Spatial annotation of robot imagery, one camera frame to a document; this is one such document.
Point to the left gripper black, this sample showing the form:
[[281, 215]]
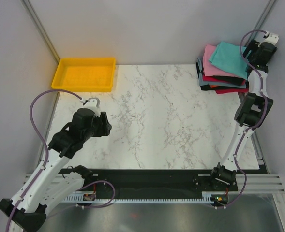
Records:
[[104, 129]]

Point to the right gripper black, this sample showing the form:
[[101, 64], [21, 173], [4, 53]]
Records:
[[254, 46]]

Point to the teal t shirt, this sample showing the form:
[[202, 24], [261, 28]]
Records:
[[226, 57]]

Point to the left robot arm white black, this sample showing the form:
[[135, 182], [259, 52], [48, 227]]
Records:
[[30, 207]]

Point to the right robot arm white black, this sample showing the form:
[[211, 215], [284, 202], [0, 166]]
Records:
[[249, 116]]

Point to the stack of folded t shirts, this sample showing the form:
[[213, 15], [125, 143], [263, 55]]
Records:
[[218, 87]]

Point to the yellow plastic tray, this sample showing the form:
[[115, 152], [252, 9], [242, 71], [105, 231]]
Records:
[[85, 74]]

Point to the pink folded t shirt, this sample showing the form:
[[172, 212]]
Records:
[[211, 70]]

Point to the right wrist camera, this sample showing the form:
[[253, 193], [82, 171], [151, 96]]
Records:
[[271, 38]]

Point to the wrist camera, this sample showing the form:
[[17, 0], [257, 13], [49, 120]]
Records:
[[93, 104], [271, 38]]

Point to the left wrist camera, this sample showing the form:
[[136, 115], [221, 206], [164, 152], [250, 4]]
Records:
[[93, 104]]

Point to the right aluminium frame post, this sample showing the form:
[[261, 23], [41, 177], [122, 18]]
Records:
[[265, 14]]

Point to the aluminium frame post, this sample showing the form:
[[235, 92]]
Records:
[[39, 26], [265, 14]]

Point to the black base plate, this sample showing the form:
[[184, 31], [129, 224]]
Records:
[[146, 184]]

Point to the left aluminium frame post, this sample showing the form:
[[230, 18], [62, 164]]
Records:
[[39, 26]]

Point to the white slotted cable duct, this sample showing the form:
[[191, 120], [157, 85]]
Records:
[[79, 197]]

